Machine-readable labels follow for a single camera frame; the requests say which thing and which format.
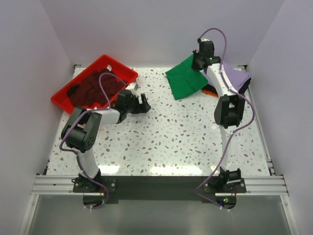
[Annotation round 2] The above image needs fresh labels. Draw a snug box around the green t shirt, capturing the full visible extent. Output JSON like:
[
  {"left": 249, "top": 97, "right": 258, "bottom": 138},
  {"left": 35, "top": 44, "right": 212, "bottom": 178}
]
[{"left": 165, "top": 55, "right": 208, "bottom": 100}]

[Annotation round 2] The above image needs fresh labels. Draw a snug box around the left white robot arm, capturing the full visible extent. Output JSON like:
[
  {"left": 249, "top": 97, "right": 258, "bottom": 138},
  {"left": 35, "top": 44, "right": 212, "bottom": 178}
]
[{"left": 60, "top": 89, "right": 151, "bottom": 193}]

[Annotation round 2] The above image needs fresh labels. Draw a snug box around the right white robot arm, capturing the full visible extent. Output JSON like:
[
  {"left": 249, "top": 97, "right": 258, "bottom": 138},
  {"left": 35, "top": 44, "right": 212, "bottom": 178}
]
[{"left": 192, "top": 38, "right": 245, "bottom": 192}]

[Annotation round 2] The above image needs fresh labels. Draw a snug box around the folded orange t shirt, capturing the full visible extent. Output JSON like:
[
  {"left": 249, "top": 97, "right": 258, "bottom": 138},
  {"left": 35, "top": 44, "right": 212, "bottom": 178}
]
[{"left": 202, "top": 90, "right": 219, "bottom": 97}]

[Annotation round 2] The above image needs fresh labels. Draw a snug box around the folded lilac t shirt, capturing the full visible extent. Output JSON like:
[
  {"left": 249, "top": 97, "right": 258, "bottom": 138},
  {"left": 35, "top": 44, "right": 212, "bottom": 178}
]
[{"left": 202, "top": 62, "right": 251, "bottom": 91}]

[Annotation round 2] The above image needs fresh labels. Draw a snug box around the dark red t shirt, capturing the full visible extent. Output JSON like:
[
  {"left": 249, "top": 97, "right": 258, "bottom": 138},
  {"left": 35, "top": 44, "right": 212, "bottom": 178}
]
[{"left": 67, "top": 69, "right": 125, "bottom": 107}]

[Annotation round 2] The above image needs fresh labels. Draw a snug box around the folded black t shirt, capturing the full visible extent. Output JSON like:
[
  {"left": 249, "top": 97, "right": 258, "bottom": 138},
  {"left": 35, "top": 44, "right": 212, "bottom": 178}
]
[{"left": 202, "top": 78, "right": 251, "bottom": 94}]

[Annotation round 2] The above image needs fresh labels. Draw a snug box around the red plastic bin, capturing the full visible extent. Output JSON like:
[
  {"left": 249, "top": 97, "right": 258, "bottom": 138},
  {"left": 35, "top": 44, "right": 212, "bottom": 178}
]
[{"left": 51, "top": 55, "right": 138, "bottom": 114}]

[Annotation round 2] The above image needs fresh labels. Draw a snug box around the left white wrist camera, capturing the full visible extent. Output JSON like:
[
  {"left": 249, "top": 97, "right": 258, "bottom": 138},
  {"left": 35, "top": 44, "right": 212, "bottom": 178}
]
[{"left": 126, "top": 82, "right": 138, "bottom": 91}]

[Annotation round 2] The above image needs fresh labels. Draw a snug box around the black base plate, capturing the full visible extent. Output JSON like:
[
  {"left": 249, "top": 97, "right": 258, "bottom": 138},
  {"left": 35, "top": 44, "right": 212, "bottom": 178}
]
[{"left": 71, "top": 176, "right": 246, "bottom": 206}]

